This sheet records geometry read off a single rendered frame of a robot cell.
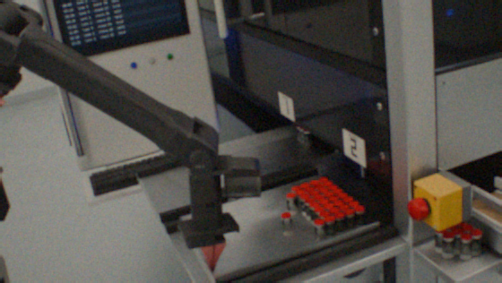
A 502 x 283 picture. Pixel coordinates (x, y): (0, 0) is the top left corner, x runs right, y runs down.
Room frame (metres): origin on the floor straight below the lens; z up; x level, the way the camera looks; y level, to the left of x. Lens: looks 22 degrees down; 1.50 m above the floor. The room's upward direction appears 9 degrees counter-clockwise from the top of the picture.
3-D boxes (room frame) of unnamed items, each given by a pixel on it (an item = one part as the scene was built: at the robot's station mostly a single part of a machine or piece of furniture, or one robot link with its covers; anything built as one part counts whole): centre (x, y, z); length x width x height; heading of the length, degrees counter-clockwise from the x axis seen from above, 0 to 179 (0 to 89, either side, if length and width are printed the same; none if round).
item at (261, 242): (1.02, -0.02, 0.90); 0.34 x 0.26 x 0.04; 107
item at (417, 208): (0.84, -0.27, 0.99); 0.04 x 0.04 x 0.04; 18
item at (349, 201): (1.07, -0.17, 0.90); 0.18 x 0.02 x 0.05; 18
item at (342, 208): (1.06, -0.15, 0.90); 0.18 x 0.02 x 0.05; 17
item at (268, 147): (1.38, -0.02, 0.90); 0.34 x 0.26 x 0.04; 108
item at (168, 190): (1.19, 0.00, 0.87); 0.70 x 0.48 x 0.02; 18
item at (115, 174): (1.62, 0.31, 0.82); 0.40 x 0.14 x 0.02; 108
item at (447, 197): (0.85, -0.31, 0.99); 0.08 x 0.07 x 0.07; 108
